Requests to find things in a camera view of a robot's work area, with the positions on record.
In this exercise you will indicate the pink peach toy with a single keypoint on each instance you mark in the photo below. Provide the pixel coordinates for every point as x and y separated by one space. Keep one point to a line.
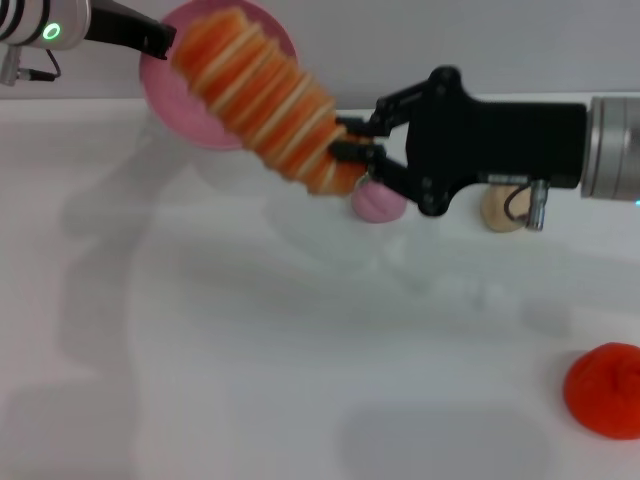
377 207

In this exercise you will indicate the beige potato toy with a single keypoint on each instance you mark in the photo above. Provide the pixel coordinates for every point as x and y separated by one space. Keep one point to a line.
497 212

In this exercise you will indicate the orange striped long bread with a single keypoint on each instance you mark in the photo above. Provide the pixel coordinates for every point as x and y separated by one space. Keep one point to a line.
270 105

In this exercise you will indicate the pink plastic bowl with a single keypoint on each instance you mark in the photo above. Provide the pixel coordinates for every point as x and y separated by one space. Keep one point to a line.
170 105

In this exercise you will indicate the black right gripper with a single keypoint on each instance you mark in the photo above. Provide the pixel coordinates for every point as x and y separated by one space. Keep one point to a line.
480 140

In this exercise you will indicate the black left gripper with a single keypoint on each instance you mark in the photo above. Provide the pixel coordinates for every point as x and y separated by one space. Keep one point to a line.
120 25

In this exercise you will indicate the red orange round toy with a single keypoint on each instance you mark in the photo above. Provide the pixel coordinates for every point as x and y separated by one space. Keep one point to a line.
605 395

